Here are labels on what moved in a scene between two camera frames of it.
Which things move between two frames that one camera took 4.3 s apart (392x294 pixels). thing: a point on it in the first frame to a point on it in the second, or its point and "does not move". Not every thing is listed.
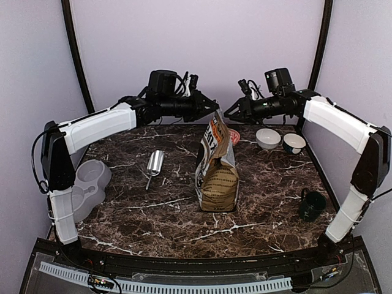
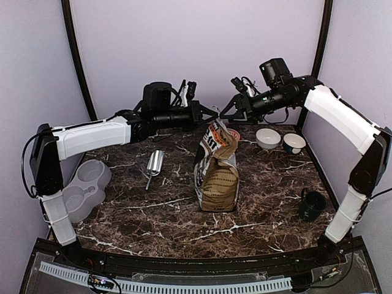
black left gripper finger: x=206 y=112 to x=209 y=120
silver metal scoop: x=155 y=164 does not move
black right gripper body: x=255 y=113 does not move
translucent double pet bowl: x=91 y=178 does not move
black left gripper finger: x=212 y=104 to x=207 y=111
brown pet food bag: x=216 y=175 does not move
